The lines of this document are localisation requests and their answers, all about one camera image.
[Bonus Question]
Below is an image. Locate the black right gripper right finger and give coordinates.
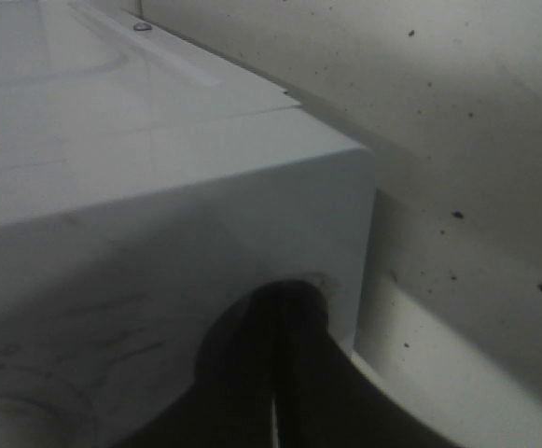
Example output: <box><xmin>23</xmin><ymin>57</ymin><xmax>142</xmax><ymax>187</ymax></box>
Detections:
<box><xmin>274</xmin><ymin>280</ymin><xmax>453</xmax><ymax>447</ymax></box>

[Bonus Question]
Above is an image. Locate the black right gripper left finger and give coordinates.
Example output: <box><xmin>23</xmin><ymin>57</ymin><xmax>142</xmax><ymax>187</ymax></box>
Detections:
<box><xmin>116</xmin><ymin>286</ymin><xmax>276</xmax><ymax>447</ymax></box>

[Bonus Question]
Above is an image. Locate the white microwave oven body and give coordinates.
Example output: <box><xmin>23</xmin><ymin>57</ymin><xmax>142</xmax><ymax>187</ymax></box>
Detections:
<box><xmin>0</xmin><ymin>1</ymin><xmax>376</xmax><ymax>447</ymax></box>

